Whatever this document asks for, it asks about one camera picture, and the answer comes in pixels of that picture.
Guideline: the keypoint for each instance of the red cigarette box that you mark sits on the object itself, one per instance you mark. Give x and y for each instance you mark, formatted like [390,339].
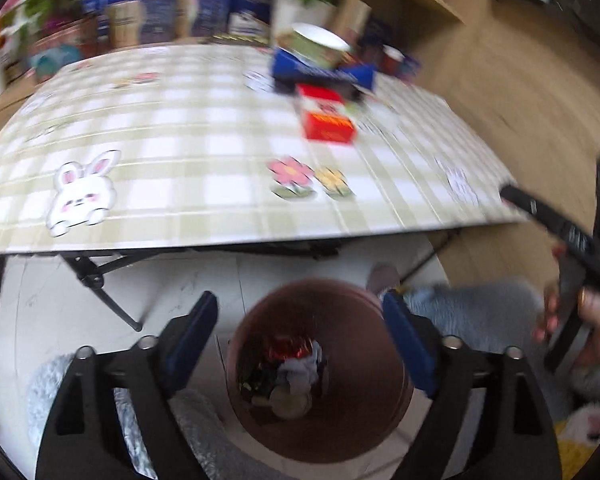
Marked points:
[323,115]

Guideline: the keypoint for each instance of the blue coffee box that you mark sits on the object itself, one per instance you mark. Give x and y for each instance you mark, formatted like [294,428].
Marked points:
[288,69]

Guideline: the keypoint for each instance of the brown trash bin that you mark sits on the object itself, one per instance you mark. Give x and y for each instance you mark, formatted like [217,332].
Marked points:
[312,373]

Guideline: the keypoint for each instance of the blue gold gift box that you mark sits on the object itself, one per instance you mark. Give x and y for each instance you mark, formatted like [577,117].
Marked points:
[137,22]
[200,18]

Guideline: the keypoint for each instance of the person's right hand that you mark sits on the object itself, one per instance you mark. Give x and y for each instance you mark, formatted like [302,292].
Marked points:
[589,312]

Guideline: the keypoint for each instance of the dark drink cup white lid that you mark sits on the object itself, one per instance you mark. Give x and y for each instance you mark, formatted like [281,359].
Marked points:
[391,60]

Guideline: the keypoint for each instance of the wooden shelf unit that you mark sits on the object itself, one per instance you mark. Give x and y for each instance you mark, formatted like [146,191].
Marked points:
[439,33]

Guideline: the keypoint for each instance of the green plaid bunny tablecloth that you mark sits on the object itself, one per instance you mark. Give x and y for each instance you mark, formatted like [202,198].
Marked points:
[189,146]

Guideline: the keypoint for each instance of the green white yogurt cup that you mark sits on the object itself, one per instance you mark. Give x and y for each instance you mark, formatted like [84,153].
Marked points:
[317,46]

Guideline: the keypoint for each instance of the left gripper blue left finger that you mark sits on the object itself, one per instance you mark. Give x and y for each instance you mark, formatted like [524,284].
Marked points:
[184,339]

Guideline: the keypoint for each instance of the white flower pot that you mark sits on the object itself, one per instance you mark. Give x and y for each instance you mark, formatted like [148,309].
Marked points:
[285,13]

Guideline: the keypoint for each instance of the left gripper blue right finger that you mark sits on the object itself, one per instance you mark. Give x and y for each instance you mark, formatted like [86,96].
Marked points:
[415,338]

